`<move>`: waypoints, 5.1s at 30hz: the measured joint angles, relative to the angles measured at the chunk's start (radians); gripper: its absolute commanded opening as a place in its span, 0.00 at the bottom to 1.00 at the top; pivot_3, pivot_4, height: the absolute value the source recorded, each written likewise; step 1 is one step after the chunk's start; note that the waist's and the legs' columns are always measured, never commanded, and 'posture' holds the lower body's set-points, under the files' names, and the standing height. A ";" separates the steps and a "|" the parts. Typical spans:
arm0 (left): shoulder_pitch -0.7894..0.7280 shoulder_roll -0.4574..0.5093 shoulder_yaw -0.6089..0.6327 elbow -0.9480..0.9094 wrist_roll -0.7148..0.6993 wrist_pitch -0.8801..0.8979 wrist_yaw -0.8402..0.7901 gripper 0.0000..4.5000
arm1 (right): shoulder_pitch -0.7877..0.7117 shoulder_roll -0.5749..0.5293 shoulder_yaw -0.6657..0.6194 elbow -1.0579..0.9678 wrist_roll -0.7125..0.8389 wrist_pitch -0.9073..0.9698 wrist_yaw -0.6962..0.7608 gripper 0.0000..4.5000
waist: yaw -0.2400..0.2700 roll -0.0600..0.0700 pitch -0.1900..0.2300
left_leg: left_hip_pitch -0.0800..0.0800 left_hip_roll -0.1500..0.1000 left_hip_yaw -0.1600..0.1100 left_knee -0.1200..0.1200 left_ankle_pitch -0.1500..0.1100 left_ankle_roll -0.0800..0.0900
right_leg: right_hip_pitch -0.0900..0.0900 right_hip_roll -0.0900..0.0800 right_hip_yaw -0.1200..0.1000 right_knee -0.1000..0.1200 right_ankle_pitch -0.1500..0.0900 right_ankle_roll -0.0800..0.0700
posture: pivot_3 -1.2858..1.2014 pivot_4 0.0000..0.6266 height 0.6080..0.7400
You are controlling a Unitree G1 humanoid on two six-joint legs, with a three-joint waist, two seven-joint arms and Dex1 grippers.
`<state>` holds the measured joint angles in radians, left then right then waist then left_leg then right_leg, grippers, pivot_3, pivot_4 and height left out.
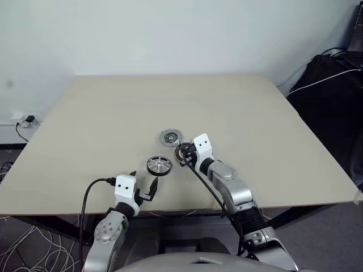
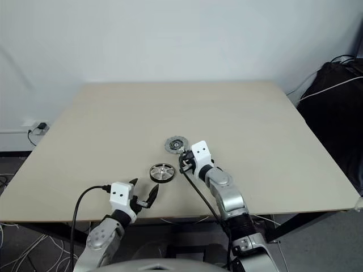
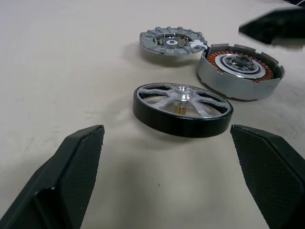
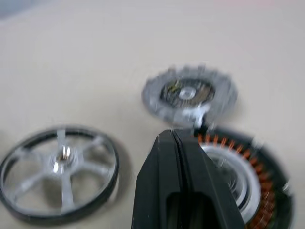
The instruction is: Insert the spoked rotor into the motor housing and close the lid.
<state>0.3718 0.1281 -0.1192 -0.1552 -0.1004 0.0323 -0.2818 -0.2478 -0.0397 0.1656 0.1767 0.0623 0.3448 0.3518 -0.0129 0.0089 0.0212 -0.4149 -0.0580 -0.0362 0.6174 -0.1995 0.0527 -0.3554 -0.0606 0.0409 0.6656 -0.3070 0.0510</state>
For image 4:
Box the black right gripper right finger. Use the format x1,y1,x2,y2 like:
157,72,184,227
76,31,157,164
174,129,246,229

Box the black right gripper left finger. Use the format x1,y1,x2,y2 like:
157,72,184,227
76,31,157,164
134,130,189,229

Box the black motor housing copper windings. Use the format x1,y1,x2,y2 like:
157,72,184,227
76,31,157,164
190,125,295,229

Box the silver toothed motor lid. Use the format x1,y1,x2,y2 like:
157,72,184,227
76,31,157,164
141,62,239,127

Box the silver spoked rotor black rim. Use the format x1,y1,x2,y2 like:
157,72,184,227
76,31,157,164
0,124,120,221

